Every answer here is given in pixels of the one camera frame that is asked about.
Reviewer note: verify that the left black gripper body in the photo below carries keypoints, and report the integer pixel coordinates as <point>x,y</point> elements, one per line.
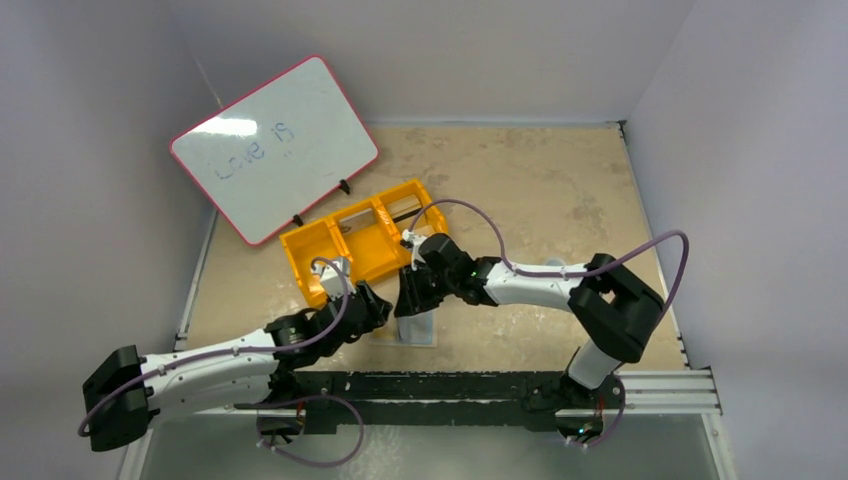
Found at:
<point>370,307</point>

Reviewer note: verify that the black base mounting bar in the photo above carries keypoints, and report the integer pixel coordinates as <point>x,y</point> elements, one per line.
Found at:
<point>537,401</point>

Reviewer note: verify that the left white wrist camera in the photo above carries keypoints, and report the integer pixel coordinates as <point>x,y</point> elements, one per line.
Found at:
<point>334,276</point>

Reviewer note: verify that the card in middle compartment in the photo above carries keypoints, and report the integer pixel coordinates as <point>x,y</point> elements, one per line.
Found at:
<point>358,221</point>

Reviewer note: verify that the aluminium rail frame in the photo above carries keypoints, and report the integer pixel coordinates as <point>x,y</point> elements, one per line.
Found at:
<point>565,192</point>

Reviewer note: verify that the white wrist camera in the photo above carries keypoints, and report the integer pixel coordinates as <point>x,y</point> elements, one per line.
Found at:
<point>334,276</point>
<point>412,242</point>

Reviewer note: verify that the white board with pink frame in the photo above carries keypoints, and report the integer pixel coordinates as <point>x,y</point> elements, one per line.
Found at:
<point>273,154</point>

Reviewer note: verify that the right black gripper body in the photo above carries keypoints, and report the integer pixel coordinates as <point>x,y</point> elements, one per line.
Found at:
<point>416,285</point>

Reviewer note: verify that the cards in right compartment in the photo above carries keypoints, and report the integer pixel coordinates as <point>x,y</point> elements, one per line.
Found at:
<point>403,210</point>

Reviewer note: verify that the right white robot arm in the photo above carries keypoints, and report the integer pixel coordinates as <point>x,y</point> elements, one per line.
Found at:
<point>618,311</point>

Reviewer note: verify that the black whiteboard stand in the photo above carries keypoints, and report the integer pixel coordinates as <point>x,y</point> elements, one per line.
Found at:
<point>343,186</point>

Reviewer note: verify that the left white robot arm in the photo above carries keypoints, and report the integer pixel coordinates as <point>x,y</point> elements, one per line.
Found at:
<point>129,393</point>

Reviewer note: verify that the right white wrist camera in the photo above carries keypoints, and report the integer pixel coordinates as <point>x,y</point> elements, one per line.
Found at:
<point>412,242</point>

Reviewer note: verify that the yellow plastic compartment tray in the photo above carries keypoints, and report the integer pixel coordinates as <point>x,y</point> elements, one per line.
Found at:
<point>375,253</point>

